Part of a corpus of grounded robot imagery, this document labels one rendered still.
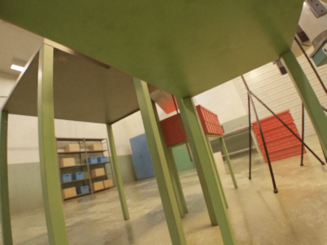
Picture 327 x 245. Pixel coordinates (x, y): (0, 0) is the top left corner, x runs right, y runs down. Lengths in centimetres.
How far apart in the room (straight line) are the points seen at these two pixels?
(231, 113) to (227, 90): 89
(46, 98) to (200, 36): 51
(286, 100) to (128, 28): 619
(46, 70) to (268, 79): 629
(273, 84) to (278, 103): 68
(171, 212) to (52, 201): 38
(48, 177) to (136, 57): 41
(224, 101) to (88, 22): 631
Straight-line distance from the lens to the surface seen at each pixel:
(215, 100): 654
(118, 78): 98
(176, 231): 67
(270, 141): 289
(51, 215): 56
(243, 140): 624
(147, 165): 726
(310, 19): 114
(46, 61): 71
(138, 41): 29
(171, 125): 133
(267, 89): 638
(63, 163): 598
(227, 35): 35
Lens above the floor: 40
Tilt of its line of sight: 16 degrees up
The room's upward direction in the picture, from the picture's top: 14 degrees counter-clockwise
